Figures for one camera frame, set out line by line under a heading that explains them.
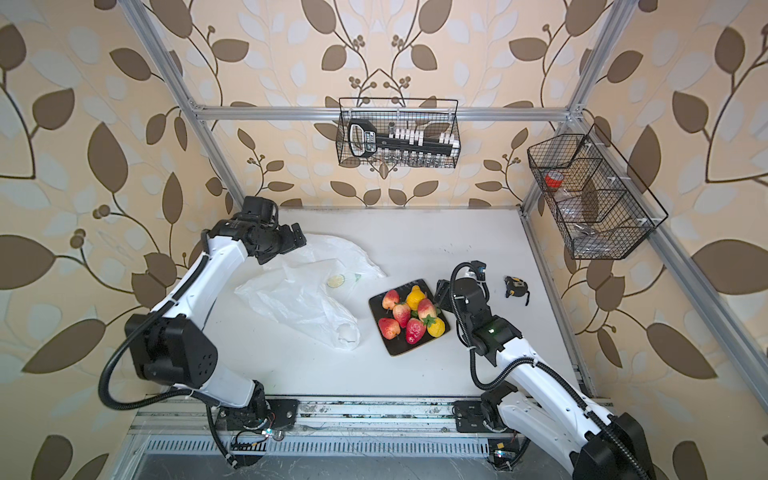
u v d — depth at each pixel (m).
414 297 0.89
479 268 0.70
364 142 0.85
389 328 0.85
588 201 0.79
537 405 0.49
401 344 0.87
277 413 0.74
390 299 0.90
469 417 0.73
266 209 0.67
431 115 0.91
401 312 0.87
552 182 0.88
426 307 0.83
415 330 0.84
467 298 0.58
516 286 0.95
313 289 0.85
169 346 0.43
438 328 0.83
